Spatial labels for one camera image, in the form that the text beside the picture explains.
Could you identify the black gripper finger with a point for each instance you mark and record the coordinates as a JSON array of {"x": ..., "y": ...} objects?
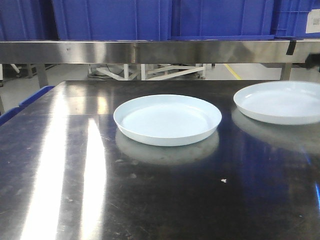
[{"x": 312, "y": 60}]

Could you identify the light blue plate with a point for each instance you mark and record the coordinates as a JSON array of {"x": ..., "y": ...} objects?
[
  {"x": 280, "y": 102},
  {"x": 167, "y": 120}
]

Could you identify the black tape strip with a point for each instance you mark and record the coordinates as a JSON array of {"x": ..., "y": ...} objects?
[{"x": 291, "y": 48}]

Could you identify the blue labelled bin far right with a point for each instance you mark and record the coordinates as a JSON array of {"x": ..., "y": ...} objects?
[{"x": 296, "y": 19}]

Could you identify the blue plastic bin right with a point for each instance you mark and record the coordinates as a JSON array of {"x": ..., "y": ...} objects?
[{"x": 244, "y": 20}]

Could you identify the blue plastic bin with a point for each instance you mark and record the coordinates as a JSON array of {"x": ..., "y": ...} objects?
[
  {"x": 244, "y": 20},
  {"x": 27, "y": 20},
  {"x": 113, "y": 20}
]

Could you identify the blue plastic bin centre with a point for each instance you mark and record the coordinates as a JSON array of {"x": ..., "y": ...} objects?
[{"x": 113, "y": 20}]

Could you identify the blue plastic bin left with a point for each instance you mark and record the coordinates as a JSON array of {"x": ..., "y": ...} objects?
[{"x": 27, "y": 20}]

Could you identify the blue bin beside table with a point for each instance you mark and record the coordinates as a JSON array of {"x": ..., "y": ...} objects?
[{"x": 5, "y": 117}]

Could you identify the white metal frame cart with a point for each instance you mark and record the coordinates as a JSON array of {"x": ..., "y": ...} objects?
[{"x": 146, "y": 72}]

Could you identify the stainless steel shelf rail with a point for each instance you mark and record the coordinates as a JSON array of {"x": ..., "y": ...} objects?
[{"x": 155, "y": 52}]

